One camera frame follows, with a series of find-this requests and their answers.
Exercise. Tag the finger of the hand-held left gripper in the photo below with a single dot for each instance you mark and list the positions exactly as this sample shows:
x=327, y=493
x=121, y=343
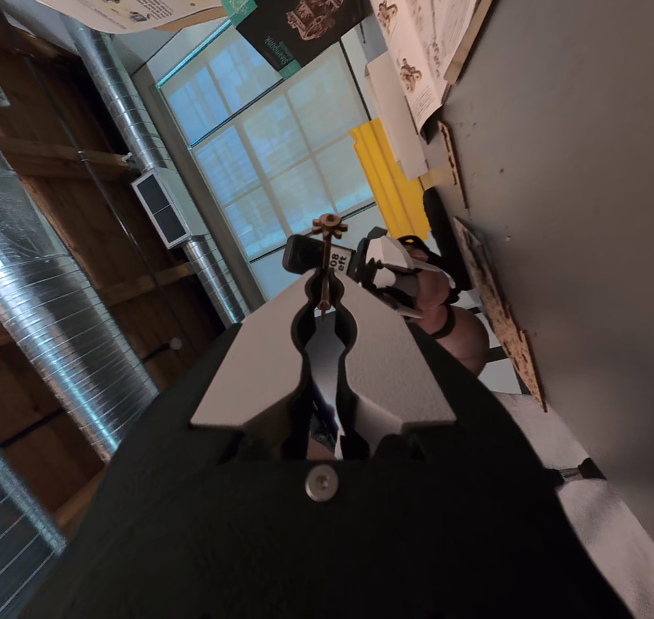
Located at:
x=401, y=289
x=391, y=253

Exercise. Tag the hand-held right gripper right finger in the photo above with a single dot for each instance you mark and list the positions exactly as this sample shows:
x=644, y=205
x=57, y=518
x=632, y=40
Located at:
x=398, y=384

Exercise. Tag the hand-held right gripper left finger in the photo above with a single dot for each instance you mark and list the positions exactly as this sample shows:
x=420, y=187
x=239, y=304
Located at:
x=245, y=384

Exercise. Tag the wooden axle with gears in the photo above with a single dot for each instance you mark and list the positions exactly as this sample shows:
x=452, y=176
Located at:
x=329, y=226

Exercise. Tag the large wooden parts sheet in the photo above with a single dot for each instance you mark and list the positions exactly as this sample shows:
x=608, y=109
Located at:
x=500, y=322

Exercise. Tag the small wooden parts sheet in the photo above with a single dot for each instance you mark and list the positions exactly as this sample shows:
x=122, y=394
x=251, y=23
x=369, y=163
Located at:
x=452, y=164

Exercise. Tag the dark model kit box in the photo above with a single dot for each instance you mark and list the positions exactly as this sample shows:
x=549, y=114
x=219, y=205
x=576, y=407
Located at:
x=306, y=16

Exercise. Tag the person's left hand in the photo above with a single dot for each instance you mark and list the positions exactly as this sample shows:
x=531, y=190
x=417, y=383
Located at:
x=434, y=292

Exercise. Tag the yellow plastic bin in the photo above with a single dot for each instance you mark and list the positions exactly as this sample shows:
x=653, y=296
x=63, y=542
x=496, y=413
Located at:
x=388, y=179

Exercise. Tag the large paned window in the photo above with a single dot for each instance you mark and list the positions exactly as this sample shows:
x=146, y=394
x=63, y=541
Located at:
x=265, y=159

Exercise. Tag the white cardboard box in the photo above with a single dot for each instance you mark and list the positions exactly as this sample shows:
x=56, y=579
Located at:
x=393, y=118

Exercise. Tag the white air vent unit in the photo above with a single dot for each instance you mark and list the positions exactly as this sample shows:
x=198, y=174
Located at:
x=158, y=205

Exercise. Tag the instruction booklet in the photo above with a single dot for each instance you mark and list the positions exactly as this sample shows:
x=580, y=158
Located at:
x=424, y=26

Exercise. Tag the plain plywood board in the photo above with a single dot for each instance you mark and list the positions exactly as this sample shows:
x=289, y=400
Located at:
x=480, y=31

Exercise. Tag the wide metal air duct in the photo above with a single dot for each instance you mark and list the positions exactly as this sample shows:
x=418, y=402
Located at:
x=61, y=322
x=20, y=537

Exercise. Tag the narrow metal air duct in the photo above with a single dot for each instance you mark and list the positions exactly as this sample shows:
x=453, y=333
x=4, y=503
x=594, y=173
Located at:
x=127, y=118

